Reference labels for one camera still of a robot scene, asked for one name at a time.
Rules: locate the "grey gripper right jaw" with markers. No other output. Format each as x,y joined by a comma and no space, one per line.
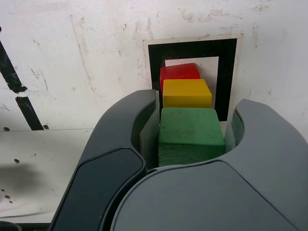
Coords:
204,197

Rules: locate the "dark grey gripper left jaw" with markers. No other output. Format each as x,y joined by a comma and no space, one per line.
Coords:
101,173

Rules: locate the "green cube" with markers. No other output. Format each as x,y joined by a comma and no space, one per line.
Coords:
190,130

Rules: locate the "yellow cube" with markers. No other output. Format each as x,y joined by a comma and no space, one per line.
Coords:
185,93

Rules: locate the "red cube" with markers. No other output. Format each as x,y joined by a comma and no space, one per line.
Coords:
178,71

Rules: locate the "black tape square outline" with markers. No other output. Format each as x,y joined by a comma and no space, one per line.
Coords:
226,79

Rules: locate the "black tape strip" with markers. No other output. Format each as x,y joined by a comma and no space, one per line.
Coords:
9,72

